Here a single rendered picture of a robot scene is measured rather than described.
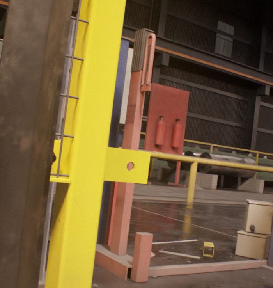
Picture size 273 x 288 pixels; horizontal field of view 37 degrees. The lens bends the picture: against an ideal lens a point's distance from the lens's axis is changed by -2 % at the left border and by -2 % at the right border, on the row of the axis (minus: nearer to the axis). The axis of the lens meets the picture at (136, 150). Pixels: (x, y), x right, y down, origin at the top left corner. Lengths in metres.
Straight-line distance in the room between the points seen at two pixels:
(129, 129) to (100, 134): 1.08
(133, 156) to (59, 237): 0.17
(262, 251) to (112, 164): 1.63
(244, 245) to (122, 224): 0.80
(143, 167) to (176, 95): 7.65
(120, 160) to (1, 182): 0.31
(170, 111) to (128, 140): 6.57
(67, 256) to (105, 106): 0.20
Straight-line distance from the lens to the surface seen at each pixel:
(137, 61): 1.66
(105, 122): 0.56
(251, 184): 10.00
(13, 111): 0.35
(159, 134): 7.86
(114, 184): 1.89
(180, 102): 8.35
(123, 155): 0.63
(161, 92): 8.07
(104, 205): 1.83
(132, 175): 0.64
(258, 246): 2.19
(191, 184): 4.94
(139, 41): 1.69
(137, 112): 1.62
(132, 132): 1.61
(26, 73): 0.36
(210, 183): 8.76
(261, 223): 2.21
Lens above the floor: 0.43
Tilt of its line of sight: 1 degrees up
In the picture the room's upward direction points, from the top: 7 degrees clockwise
